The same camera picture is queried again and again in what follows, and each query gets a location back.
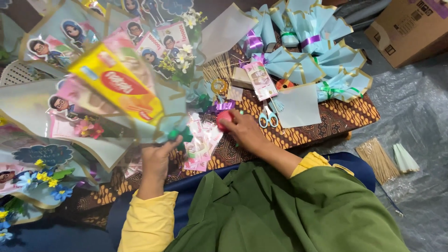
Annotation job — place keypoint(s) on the loose spread of wooden skewers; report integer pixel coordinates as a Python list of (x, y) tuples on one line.
[(217, 68)]

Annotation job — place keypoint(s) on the clear tape roll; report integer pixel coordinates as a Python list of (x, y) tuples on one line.
[(219, 86)]

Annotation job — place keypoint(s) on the pile of sleeved pink banknotes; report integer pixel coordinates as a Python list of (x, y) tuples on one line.
[(200, 141)]

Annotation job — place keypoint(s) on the purple ribbon piece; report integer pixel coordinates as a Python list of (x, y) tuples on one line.
[(222, 105)]

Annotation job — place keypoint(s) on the person's right hand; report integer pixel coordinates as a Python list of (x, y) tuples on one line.
[(250, 134)]

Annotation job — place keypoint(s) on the blue-wrapped cartoon couple bouquet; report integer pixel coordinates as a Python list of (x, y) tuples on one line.
[(59, 36)]

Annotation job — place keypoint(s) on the bundle of wooden skewers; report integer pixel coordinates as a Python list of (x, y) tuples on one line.
[(377, 161)]

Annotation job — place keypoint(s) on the pink banknote in plastic sleeve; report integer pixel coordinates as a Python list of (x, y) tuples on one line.
[(260, 80)]

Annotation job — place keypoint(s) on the small beige box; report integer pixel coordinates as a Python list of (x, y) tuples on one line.
[(242, 78)]

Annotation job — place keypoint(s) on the heap of blue wrapped cones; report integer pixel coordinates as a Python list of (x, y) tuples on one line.
[(308, 52)]

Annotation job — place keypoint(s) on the orange tape roll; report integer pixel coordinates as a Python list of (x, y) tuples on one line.
[(284, 84)]

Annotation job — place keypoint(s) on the red round tape dispenser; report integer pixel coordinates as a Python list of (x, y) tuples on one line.
[(224, 120)]

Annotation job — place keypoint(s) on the clear plastic floor sheet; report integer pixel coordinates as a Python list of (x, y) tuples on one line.
[(416, 122)]

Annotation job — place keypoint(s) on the gold-edged translucent paper sheet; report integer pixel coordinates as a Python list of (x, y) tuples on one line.
[(225, 31)]

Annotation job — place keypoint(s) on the white-flowered cartoon figure bouquet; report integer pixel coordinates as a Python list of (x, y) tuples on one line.
[(164, 38)]

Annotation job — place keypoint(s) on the person's right fingers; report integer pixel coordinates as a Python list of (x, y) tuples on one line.
[(235, 119)]

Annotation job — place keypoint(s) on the green garment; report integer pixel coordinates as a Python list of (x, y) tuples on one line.
[(280, 213)]

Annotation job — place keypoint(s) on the thin blue pen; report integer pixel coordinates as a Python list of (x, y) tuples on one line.
[(389, 198)]

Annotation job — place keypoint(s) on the translucent white paper square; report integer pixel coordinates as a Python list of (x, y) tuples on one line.
[(298, 105)]

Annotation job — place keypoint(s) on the folded pale green paper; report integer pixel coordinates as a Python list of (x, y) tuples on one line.
[(405, 158)]

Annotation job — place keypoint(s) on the bouquet with yellow snack box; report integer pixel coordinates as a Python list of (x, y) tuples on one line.
[(112, 91)]

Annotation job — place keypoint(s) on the brown batik cloth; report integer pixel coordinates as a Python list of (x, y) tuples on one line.
[(315, 120)]

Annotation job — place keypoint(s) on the brown cardboard box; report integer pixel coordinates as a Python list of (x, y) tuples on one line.
[(409, 29)]

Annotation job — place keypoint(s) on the person's left hand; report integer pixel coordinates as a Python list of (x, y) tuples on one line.
[(155, 164)]

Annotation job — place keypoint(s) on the white plastic basket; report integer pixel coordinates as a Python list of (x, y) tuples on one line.
[(17, 72)]

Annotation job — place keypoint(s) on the blue-flowered cartoon bouquet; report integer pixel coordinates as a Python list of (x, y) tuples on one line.
[(33, 178)]

